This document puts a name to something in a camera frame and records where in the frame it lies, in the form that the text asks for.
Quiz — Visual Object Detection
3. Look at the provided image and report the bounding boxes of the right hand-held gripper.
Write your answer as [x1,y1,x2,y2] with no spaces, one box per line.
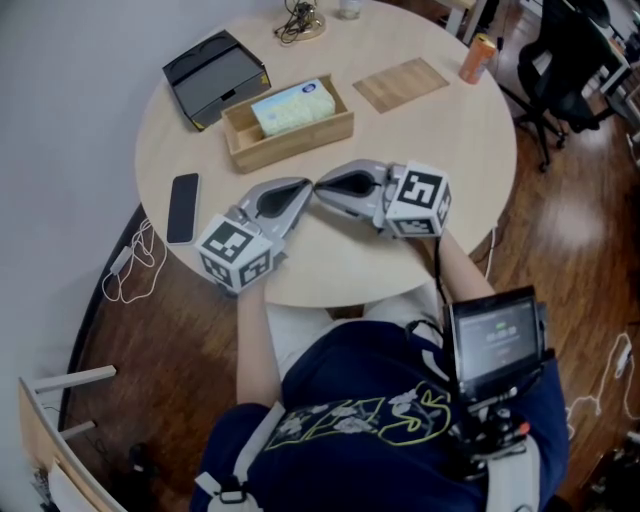
[314,158,453,241]

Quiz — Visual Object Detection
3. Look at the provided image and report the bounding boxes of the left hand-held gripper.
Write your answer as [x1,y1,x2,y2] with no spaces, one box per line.
[194,176,316,297]

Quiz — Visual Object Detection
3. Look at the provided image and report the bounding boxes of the wooden container box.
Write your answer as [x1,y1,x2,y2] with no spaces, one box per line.
[221,73,355,175]

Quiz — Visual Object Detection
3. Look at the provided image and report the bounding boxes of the soft tissue pack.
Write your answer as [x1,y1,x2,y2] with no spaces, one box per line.
[250,78,337,139]

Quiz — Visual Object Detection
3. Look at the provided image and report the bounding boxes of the person's right forearm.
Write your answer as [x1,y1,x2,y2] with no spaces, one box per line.
[424,229,496,307]

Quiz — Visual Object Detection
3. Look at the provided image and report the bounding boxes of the person's left forearm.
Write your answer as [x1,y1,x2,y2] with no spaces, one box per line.
[234,280,284,407]

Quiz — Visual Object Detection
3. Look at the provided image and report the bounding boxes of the black smartphone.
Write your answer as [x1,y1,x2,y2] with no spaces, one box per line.
[165,172,200,246]

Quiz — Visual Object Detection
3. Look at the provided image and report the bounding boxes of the wooden square mat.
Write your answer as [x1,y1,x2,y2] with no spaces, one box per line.
[352,57,451,115]

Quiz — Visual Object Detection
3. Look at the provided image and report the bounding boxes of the person's white shorts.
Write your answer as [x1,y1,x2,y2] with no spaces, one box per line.
[264,280,447,382]

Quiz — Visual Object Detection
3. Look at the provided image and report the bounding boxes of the black cardboard box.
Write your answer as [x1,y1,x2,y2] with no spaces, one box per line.
[161,28,272,133]

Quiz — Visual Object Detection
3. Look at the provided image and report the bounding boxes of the orange drink can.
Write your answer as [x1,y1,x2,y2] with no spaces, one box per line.
[458,32,498,85]

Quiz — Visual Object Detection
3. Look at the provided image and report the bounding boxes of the white desk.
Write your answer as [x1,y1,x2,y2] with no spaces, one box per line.
[443,0,489,46]

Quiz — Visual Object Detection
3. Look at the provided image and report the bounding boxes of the black chest-mounted monitor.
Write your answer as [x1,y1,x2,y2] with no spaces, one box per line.
[443,285,550,401]

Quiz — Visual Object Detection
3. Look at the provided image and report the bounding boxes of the black office chair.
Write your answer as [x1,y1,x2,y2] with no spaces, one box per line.
[499,0,619,174]

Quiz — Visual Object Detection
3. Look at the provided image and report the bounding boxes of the person's navy printed shirt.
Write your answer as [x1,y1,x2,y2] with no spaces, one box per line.
[189,319,571,512]

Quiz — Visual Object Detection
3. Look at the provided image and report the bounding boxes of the wooden shelf with white legs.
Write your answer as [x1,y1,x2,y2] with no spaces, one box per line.
[17,364,127,512]

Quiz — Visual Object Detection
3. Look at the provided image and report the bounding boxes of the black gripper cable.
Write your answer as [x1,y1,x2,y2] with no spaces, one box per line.
[431,236,452,314]

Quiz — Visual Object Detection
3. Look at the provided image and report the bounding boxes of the white charger with cable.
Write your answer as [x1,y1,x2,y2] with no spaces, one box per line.
[101,217,169,305]

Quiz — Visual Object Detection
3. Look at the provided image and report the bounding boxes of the white backpack strap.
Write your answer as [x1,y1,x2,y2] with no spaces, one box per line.
[193,399,287,506]

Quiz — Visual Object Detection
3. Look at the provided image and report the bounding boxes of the black monitor mount rig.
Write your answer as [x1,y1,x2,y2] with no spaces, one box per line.
[449,384,532,482]

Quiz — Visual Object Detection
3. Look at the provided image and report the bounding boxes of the white power strip cable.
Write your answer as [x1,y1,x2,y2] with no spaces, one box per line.
[564,332,634,437]

